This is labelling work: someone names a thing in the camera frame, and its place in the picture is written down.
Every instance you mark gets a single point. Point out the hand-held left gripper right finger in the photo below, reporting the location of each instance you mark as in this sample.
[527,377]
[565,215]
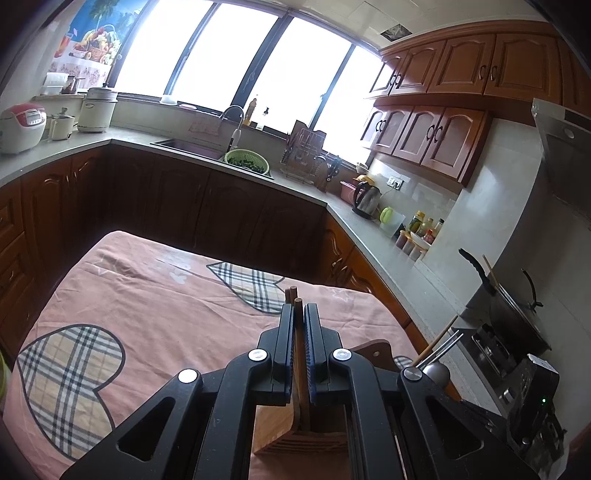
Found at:
[310,355]

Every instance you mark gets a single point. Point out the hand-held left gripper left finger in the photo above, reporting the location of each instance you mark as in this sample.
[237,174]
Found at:
[291,350]

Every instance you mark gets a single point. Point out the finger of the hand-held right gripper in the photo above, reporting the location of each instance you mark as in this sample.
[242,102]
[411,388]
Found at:
[489,422]

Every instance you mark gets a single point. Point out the dark brown wooden chopstick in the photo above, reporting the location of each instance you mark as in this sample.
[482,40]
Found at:
[291,294]

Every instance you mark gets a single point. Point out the wooden utensil holder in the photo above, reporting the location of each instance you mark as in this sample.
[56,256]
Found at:
[277,429]

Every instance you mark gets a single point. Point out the gas stove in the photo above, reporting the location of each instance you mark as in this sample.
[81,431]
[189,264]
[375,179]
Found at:
[485,355]

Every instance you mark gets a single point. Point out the metal spoon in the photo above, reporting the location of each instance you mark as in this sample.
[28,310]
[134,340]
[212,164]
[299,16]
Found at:
[436,374]

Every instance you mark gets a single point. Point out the metal chopstick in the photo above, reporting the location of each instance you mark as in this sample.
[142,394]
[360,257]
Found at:
[445,353]
[443,347]

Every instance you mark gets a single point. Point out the grey kitchen countertop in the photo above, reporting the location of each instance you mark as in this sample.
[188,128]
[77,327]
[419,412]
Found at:
[392,267]

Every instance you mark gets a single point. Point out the pink cloth with plaid hearts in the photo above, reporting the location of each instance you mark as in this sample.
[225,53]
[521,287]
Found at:
[161,300]

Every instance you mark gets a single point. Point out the chopstick on wok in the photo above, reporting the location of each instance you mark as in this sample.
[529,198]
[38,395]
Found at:
[490,272]

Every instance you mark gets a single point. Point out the orange lid spice jar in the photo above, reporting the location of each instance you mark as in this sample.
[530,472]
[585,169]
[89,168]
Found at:
[411,247]
[402,241]

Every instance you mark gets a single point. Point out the white cup with green lid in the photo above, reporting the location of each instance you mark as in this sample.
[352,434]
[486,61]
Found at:
[391,224]

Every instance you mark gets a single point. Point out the steel electric kettle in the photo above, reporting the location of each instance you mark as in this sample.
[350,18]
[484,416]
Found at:
[367,201]

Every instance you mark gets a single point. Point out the pink container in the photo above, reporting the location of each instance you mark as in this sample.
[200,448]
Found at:
[346,191]

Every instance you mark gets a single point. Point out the yellow cap sauce bottle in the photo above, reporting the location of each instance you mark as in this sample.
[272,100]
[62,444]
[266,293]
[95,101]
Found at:
[418,222]

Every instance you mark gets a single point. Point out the wooden base cabinets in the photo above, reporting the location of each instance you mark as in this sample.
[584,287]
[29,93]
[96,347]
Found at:
[184,203]

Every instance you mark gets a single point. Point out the knife and scissors holder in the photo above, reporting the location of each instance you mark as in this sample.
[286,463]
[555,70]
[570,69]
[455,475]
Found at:
[330,173]

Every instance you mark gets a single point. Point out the metal dish rack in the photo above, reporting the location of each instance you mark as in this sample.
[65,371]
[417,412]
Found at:
[302,157]

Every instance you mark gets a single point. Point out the green colander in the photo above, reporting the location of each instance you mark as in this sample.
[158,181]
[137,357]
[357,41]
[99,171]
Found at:
[247,159]

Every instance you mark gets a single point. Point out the wooden cutting boards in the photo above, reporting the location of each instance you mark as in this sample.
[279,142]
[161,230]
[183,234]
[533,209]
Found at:
[300,129]

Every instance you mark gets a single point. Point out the kitchen faucet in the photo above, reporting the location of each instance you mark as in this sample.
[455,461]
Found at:
[236,134]

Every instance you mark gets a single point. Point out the steel kitchen sink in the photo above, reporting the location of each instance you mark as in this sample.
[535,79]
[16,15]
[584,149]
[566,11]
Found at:
[189,147]

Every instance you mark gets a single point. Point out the pump bottle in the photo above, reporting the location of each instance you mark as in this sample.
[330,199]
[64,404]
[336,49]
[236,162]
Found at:
[263,120]

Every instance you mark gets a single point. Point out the yellow oil bottle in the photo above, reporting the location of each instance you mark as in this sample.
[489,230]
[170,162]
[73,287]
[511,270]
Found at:
[251,113]

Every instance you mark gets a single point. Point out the steel range hood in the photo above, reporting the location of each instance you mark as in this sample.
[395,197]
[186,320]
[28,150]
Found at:
[565,157]

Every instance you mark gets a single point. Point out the white dome object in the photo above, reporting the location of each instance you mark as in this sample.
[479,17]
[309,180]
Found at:
[168,100]

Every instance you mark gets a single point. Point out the wooden upper cabinets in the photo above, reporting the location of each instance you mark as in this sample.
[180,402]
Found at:
[461,92]

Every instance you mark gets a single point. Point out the kitchen window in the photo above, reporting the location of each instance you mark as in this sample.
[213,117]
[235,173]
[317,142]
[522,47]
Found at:
[221,50]

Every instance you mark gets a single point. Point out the large white cooker pot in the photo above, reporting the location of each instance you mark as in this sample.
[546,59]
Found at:
[97,110]

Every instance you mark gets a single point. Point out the small cream pot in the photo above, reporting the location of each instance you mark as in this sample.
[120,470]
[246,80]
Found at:
[62,125]

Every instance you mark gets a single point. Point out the ceiling vent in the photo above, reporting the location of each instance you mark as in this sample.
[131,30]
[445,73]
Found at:
[395,32]

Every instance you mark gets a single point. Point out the brown pitcher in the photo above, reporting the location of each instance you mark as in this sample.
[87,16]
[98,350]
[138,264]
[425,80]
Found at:
[73,85]

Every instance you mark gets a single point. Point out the white and red rice cooker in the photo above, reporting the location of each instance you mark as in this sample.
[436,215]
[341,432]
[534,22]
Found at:
[21,129]

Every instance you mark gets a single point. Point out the wall outlet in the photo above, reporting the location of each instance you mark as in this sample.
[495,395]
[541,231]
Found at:
[395,182]

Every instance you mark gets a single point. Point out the tropical fruit wall poster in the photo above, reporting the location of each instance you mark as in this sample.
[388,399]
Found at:
[92,41]

